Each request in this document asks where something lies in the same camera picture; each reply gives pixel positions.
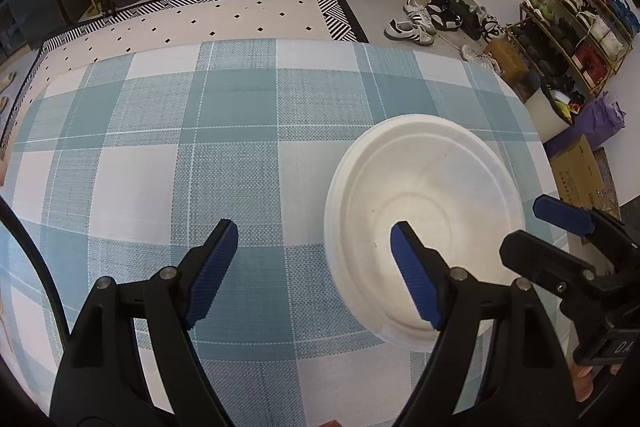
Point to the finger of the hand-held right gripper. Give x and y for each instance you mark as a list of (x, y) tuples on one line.
[(540, 264), (562, 214)]

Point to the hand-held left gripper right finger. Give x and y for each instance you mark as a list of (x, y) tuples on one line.
[(415, 277)]

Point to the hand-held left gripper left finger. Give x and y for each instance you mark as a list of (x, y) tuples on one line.
[(215, 272)]

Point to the white bowl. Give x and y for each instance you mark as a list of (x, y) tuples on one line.
[(430, 172)]

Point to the person's right hand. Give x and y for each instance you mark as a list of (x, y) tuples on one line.
[(585, 382)]

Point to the large cardboard box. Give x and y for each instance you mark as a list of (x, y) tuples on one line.
[(580, 172)]

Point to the white bin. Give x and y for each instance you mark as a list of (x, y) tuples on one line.
[(545, 117)]

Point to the purple bag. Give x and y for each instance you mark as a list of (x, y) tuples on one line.
[(600, 122)]

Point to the blue plaid tablecloth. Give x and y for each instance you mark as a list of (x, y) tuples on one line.
[(150, 187)]

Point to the collection of shelved shoes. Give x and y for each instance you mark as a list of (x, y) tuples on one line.
[(590, 17)]

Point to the cluster of loose sneakers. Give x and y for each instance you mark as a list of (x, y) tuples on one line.
[(440, 17)]

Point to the beige slipper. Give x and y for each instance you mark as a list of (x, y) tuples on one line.
[(6, 82), (4, 103)]

